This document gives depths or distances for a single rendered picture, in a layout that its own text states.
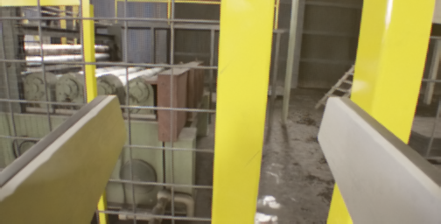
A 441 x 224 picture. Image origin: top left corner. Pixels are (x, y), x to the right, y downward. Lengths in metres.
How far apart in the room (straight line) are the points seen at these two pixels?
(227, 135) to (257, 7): 0.13
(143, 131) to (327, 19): 10.84
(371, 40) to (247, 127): 0.16
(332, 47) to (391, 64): 11.88
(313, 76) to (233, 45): 11.67
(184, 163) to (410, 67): 2.07
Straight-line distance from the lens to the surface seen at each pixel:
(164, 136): 2.03
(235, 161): 0.25
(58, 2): 1.92
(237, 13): 0.22
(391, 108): 0.29
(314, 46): 11.80
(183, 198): 2.26
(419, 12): 0.29
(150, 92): 2.14
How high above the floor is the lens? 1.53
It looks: 12 degrees down
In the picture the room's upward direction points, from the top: 3 degrees clockwise
